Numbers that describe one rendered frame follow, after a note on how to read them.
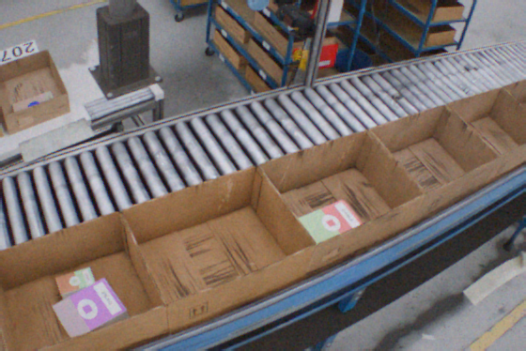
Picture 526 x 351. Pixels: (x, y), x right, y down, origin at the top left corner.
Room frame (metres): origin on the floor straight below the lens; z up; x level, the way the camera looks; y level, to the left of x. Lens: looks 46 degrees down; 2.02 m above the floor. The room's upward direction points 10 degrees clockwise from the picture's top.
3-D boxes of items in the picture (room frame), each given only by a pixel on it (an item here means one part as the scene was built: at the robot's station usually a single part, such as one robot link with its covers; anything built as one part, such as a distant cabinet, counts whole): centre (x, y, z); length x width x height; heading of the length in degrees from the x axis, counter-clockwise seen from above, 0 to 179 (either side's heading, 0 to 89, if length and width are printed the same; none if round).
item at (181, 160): (1.17, 0.25, 0.72); 0.52 x 0.05 x 0.05; 37
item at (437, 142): (1.19, -0.53, 0.97); 0.39 x 0.29 x 0.17; 127
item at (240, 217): (0.73, 0.09, 0.96); 0.39 x 0.29 x 0.17; 127
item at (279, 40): (2.53, -0.03, 0.59); 0.40 x 0.30 x 0.10; 35
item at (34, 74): (1.42, 1.03, 0.80); 0.38 x 0.28 x 0.10; 41
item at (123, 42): (1.65, 0.66, 0.91); 0.26 x 0.26 x 0.33; 42
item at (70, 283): (0.56, 0.42, 0.91); 0.10 x 0.06 x 0.05; 126
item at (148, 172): (1.10, 0.35, 0.72); 0.52 x 0.05 x 0.05; 37
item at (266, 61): (2.54, -0.02, 0.39); 0.40 x 0.30 x 0.10; 37
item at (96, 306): (0.48, 0.36, 0.92); 0.16 x 0.11 x 0.07; 138
